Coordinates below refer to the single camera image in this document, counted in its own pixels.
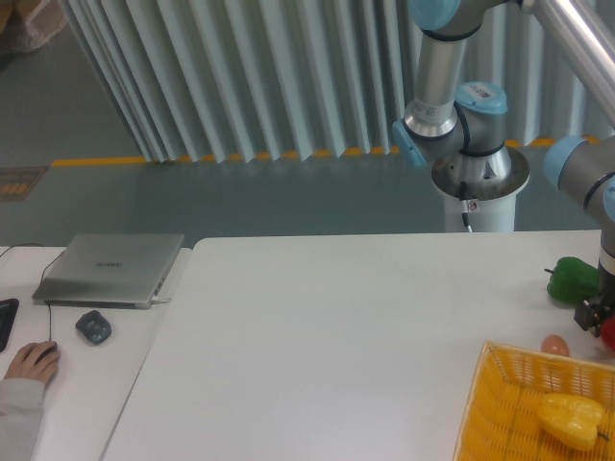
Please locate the brown cardboard box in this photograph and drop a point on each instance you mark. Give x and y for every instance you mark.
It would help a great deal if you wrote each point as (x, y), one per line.
(28, 25)

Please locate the white usb plug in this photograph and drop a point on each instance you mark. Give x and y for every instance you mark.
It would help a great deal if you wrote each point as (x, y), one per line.
(158, 300)

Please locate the person's right hand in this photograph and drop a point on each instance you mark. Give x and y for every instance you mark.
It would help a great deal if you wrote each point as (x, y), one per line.
(23, 364)

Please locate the green bell pepper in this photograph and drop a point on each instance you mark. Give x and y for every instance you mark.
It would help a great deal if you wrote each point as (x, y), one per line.
(572, 280)

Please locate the silver closed laptop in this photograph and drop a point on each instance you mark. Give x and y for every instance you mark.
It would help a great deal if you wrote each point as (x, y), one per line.
(110, 270)

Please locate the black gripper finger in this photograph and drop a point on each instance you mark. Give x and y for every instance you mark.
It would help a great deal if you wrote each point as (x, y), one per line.
(590, 315)

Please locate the yellow woven basket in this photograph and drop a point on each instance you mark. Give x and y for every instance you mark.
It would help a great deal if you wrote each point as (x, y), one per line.
(499, 421)

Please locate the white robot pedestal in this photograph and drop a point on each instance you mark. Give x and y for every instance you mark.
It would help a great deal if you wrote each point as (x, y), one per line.
(479, 193)

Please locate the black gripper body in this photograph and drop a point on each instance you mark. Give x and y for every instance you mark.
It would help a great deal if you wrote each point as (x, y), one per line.
(607, 287)

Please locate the white folding partition screen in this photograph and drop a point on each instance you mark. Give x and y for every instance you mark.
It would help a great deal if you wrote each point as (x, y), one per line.
(238, 79)

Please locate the yellow bell pepper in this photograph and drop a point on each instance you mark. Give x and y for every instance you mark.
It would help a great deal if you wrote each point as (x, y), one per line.
(571, 419)

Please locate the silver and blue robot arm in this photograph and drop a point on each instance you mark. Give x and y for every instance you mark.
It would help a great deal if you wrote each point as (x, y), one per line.
(458, 128)

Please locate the red bell pepper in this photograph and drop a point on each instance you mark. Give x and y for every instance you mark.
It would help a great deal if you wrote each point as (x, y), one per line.
(608, 333)

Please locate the black computer mouse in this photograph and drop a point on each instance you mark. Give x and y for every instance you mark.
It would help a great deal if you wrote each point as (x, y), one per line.
(49, 350)

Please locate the grey sleeved forearm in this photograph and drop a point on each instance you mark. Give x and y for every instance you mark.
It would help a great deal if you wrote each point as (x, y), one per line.
(21, 413)

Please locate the black keyboard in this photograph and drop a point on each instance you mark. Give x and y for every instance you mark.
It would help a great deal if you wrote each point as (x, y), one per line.
(8, 310)

